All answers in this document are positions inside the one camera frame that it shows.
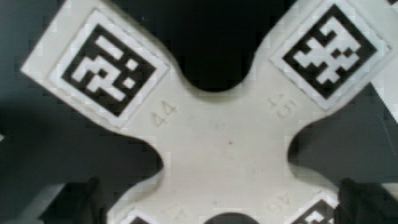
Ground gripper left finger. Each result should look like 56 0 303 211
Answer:
10 178 104 224

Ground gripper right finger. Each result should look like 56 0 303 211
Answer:
333 179 398 224

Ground white cross-shaped table base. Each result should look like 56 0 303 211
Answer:
20 0 398 224

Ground white marker sheet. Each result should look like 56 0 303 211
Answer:
371 61 398 122

